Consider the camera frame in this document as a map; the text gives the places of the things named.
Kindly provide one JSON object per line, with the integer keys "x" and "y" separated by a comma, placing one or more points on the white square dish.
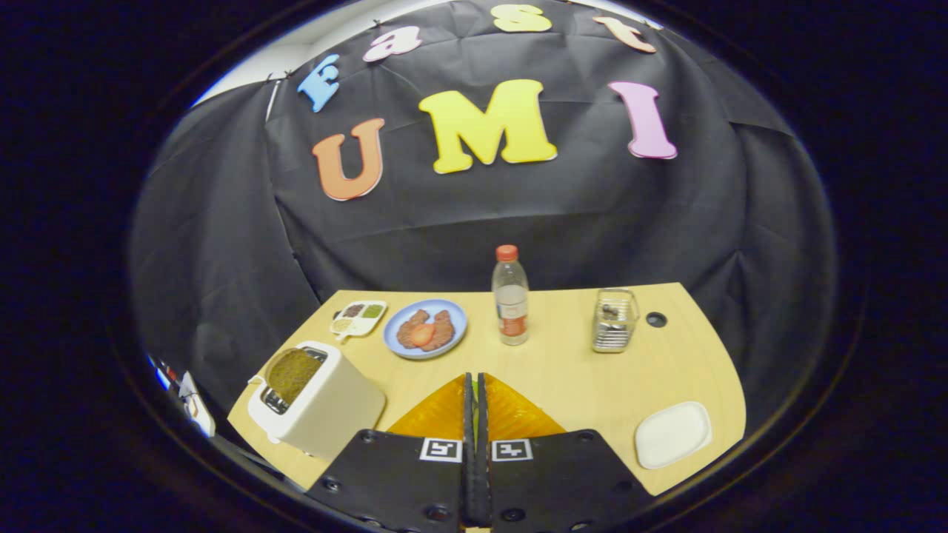
{"x": 672, "y": 435}

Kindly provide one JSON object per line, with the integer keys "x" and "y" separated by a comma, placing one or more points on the clear bottle with red cap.
{"x": 511, "y": 303}

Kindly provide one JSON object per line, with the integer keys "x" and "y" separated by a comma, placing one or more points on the brown meat patty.
{"x": 409, "y": 329}
{"x": 444, "y": 326}

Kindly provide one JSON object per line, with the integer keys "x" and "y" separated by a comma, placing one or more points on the orange tomato slice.
{"x": 423, "y": 335}

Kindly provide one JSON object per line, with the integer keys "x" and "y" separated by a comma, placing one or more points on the white toaster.
{"x": 333, "y": 414}

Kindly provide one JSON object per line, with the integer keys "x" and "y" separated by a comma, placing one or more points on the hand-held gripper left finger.
{"x": 400, "y": 481}

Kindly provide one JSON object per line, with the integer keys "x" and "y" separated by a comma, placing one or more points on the white clutter beside table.
{"x": 189, "y": 400}

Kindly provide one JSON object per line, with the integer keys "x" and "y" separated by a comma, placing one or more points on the black backdrop cloth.
{"x": 563, "y": 215}

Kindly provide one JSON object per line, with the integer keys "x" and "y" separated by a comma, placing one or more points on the brown toast slice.
{"x": 292, "y": 374}

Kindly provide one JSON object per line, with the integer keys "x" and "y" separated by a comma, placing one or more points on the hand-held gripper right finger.
{"x": 555, "y": 481}

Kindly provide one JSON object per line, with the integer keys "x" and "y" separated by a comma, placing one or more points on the white divided seasoning tray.
{"x": 358, "y": 318}

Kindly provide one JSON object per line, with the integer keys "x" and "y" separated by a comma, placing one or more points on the blue round plate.
{"x": 404, "y": 352}

